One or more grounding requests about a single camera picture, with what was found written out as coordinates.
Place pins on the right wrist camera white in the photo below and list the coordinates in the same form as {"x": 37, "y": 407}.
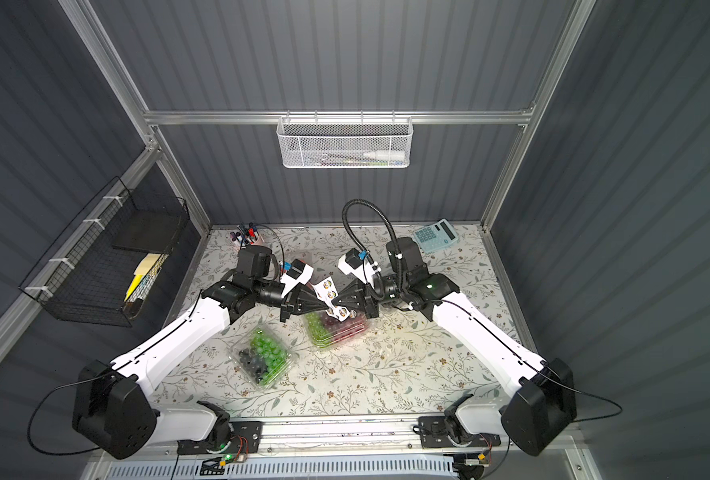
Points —
{"x": 357, "y": 264}

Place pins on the clear box green black grapes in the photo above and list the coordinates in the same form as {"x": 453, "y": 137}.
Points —
{"x": 262, "y": 357}

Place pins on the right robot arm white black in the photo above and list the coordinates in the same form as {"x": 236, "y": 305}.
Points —
{"x": 542, "y": 398}

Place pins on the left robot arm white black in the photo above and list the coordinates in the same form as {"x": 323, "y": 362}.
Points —
{"x": 112, "y": 405}

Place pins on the white wire mesh basket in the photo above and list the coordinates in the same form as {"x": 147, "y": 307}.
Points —
{"x": 334, "y": 145}

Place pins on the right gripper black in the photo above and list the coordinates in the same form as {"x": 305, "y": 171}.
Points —
{"x": 367, "y": 293}

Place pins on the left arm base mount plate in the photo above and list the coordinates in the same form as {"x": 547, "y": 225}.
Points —
{"x": 227, "y": 438}

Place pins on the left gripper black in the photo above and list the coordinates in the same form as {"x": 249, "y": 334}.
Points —
{"x": 292, "y": 300}

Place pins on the black notebook in basket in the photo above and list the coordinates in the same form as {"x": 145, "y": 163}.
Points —
{"x": 149, "y": 232}

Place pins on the aluminium front rail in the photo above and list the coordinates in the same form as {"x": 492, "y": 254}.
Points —
{"x": 343, "y": 432}

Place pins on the yellow sticky notes pad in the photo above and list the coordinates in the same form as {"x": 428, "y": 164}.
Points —
{"x": 144, "y": 276}

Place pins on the black wire wall basket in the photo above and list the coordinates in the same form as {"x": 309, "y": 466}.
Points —
{"x": 85, "y": 279}

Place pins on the white marker in basket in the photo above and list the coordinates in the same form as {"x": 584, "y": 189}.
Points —
{"x": 389, "y": 157}

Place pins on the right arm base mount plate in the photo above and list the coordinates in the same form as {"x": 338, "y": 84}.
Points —
{"x": 439, "y": 431}

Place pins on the pink pen cup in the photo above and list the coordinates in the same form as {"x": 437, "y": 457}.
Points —
{"x": 244, "y": 237}

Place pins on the clear box red green grapes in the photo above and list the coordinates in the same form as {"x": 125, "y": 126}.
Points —
{"x": 326, "y": 331}

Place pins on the light blue calculator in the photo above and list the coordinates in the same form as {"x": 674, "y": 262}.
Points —
{"x": 436, "y": 236}

